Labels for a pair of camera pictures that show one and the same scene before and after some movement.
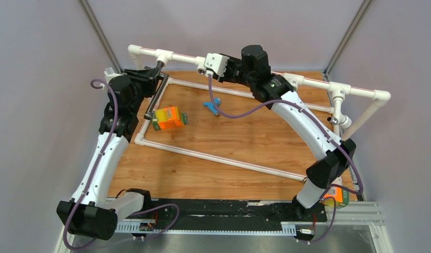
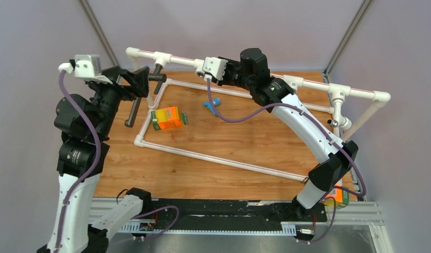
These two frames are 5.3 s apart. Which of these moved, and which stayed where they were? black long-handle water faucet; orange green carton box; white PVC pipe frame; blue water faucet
Moved: black long-handle water faucet
Stayed: white PVC pipe frame; blue water faucet; orange green carton box
